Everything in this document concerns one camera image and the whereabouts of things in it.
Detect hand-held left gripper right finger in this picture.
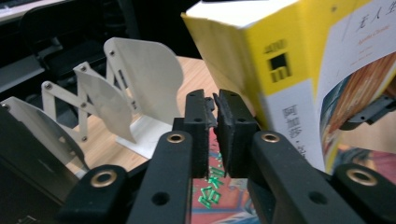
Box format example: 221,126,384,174
213,89,261,179

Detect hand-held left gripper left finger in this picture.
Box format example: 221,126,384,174
172,89,218,179

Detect red book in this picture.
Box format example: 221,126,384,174
190,125,396,224

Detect white expandable metal book rack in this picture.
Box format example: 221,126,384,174
0,36,185,175

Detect yellow book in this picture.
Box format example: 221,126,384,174
181,0,396,175

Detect black book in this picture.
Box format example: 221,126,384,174
0,105,80,224

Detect black chair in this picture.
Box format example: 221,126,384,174
18,0,134,90

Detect white desk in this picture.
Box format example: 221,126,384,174
0,0,64,24

